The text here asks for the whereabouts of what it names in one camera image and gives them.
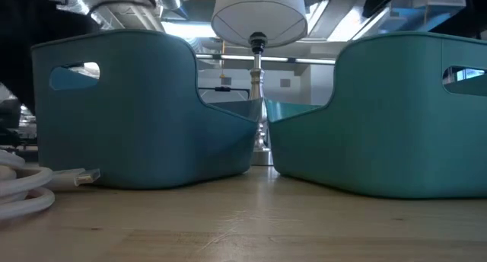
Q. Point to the blue plastic bin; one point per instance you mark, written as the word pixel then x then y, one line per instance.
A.
pixel 133 121

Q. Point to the teal plastic bin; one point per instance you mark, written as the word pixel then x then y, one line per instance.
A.
pixel 380 132

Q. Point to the table lamp with white shade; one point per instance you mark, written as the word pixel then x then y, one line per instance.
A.
pixel 258 18

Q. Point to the black aluminium table frame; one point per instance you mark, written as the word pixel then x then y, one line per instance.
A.
pixel 222 89

